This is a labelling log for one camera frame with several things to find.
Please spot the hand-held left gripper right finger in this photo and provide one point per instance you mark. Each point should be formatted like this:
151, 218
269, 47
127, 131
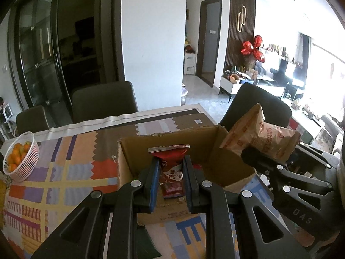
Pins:
188, 186

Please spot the dark grey dining chair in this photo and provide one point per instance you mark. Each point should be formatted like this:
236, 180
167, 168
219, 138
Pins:
105, 102
32, 121
256, 97

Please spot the red foil balloon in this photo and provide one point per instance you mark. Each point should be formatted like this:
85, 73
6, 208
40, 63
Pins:
250, 48

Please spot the brown cardboard box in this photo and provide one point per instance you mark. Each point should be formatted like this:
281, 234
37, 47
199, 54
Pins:
215, 153

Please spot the dark slatted wardrobe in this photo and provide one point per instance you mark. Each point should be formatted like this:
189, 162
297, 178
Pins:
233, 40

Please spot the black piano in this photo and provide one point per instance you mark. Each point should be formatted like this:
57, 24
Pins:
281, 71

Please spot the pink snack packet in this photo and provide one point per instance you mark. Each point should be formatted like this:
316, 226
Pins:
172, 167

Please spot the grey room door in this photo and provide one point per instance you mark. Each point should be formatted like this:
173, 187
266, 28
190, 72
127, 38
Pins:
209, 40

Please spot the pile of oranges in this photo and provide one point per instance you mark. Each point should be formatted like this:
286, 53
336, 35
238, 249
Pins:
16, 156

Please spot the white plastic basket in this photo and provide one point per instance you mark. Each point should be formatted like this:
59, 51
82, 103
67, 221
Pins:
27, 164

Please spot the small white appliance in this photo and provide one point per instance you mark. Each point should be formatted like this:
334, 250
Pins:
8, 112

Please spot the small wall picture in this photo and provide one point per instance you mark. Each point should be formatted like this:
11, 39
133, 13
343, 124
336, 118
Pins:
187, 14

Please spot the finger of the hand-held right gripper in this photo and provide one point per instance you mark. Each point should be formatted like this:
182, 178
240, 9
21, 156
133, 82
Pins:
320, 157
296, 207

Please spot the white shelf cart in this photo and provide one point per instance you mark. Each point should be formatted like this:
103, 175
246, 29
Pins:
190, 62

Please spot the beige snack bag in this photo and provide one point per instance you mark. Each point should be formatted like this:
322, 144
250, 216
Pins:
258, 137

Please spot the black framed glass doors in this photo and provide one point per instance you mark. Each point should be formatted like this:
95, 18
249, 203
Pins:
67, 45

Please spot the white low cabinet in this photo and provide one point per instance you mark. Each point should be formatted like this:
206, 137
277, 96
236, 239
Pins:
227, 87

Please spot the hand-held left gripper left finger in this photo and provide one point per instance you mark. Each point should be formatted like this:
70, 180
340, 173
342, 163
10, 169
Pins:
153, 186

